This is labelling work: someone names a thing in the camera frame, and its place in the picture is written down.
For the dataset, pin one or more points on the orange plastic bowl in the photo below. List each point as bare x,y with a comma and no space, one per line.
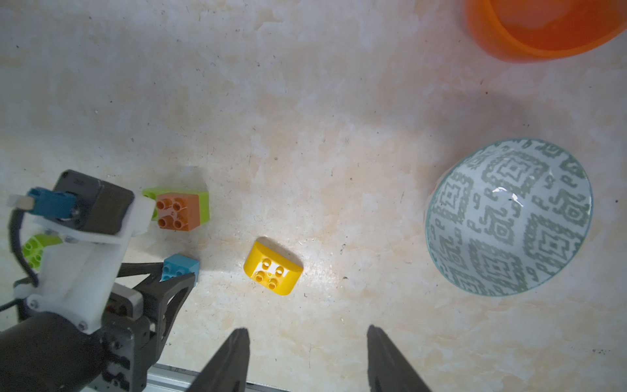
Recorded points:
534,31

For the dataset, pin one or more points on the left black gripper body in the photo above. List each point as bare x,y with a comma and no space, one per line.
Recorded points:
125,333

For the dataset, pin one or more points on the small green lego brick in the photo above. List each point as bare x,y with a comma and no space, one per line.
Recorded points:
33,248

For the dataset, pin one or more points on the yellow lego brick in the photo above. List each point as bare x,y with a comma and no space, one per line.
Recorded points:
272,269

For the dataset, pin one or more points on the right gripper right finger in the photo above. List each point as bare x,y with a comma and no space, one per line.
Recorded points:
388,369

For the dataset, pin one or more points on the green patterned ceramic bowl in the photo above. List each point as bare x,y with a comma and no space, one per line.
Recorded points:
508,217

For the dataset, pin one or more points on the blue lego brick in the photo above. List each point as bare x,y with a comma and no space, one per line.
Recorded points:
179,265

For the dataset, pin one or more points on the long green lego brick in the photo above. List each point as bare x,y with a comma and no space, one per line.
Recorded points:
153,193

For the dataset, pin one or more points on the brown lego brick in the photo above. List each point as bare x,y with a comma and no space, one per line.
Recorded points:
179,212

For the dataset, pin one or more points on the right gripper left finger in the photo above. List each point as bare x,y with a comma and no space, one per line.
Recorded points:
227,370

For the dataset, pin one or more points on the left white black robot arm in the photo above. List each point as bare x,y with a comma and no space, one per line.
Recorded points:
45,352

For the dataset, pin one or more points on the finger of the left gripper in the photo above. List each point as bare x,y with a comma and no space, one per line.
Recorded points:
162,303
134,269

